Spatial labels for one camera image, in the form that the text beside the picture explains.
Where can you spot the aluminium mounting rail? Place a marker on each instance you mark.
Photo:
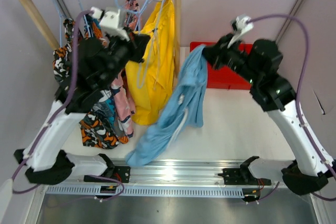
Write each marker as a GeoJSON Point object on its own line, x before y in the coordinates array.
{"type": "Point", "coordinates": [177, 173]}

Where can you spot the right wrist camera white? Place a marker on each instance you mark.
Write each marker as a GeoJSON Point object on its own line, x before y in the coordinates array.
{"type": "Point", "coordinates": [240, 25]}

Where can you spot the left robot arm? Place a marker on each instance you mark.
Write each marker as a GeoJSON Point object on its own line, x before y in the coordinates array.
{"type": "Point", "coordinates": [93, 68]}

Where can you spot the yellow shorts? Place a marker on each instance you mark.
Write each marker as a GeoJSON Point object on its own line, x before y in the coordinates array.
{"type": "Point", "coordinates": [151, 83]}

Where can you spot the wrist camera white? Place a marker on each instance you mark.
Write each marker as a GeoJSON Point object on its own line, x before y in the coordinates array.
{"type": "Point", "coordinates": [240, 25]}
{"type": "Point", "coordinates": [111, 21]}

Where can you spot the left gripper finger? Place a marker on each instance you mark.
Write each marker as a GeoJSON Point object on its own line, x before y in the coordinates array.
{"type": "Point", "coordinates": [137, 56]}
{"type": "Point", "coordinates": [140, 40]}

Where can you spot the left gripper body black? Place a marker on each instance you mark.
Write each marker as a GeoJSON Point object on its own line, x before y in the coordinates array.
{"type": "Point", "coordinates": [119, 52]}

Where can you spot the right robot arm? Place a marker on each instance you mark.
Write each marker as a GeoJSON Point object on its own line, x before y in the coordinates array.
{"type": "Point", "coordinates": [312, 166]}

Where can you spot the teal pirate print shorts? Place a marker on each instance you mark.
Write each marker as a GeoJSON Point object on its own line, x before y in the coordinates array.
{"type": "Point", "coordinates": [100, 126]}

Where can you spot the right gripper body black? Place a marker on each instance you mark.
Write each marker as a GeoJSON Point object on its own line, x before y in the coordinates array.
{"type": "Point", "coordinates": [235, 59]}

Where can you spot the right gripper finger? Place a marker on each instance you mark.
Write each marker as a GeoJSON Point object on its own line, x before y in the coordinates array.
{"type": "Point", "coordinates": [213, 55]}
{"type": "Point", "coordinates": [223, 42]}

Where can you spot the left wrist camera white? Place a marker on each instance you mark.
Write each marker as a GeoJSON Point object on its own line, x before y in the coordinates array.
{"type": "Point", "coordinates": [111, 21]}

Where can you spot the pink shark print shorts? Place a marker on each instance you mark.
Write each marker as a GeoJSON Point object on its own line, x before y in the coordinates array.
{"type": "Point", "coordinates": [125, 106]}

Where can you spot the grey cable duct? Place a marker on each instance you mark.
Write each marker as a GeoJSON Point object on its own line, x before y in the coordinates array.
{"type": "Point", "coordinates": [160, 191]}

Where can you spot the orange black camo shorts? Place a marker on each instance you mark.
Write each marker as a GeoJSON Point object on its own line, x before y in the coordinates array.
{"type": "Point", "coordinates": [62, 56]}

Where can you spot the red plastic bin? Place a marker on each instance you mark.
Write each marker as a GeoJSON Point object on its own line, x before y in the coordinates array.
{"type": "Point", "coordinates": [224, 78]}

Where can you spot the light blue shorts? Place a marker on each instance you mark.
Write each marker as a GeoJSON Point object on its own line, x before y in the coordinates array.
{"type": "Point", "coordinates": [184, 108]}

